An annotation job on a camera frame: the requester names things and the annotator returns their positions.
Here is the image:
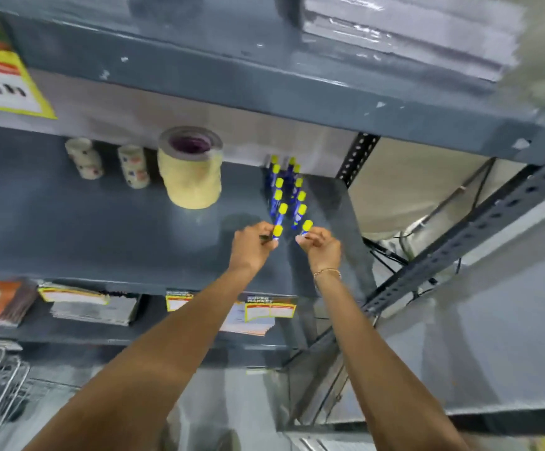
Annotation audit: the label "person's right hand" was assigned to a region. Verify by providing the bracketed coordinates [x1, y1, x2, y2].
[295, 226, 343, 276]

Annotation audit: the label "person's left hand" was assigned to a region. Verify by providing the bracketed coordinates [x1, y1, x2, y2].
[228, 222, 281, 277]

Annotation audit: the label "person's left forearm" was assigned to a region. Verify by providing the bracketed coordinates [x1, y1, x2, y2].
[23, 268, 256, 451]

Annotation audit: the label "person's right forearm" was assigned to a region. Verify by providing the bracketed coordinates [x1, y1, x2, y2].
[314, 271, 471, 451]

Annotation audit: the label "rows of blue glue tubes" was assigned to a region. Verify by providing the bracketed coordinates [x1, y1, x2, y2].
[265, 155, 309, 230]

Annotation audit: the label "yellow price label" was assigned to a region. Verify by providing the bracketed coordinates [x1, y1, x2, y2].
[37, 283, 110, 306]
[244, 295, 298, 323]
[165, 289, 194, 312]

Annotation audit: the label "stack of beige masking tape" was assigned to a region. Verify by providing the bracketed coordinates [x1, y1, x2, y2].
[157, 126, 224, 210]

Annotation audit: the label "stack of white paper sheets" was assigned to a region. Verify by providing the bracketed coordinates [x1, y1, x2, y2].
[219, 303, 276, 337]

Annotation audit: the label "stack of small clear tape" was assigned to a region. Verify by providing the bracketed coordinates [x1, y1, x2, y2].
[117, 144, 151, 189]
[64, 138, 104, 180]

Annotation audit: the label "grey metal shelving rack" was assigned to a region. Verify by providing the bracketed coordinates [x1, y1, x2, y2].
[0, 0, 545, 435]

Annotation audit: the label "stack of grey paper sheets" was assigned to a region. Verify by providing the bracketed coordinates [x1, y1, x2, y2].
[49, 296, 140, 327]

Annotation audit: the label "plastic wrapped paper packs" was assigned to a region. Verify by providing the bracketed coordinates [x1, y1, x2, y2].
[303, 0, 528, 83]

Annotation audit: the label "brown and orange packet stack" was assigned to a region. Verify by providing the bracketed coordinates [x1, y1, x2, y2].
[0, 279, 39, 328]

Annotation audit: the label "yellow and red shelf sign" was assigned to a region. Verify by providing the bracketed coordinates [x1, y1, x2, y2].
[0, 6, 57, 120]

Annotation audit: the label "black cables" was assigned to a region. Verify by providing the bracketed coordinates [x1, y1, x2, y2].
[361, 157, 497, 307]

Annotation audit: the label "metal wire basket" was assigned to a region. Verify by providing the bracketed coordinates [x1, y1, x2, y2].
[0, 337, 81, 451]

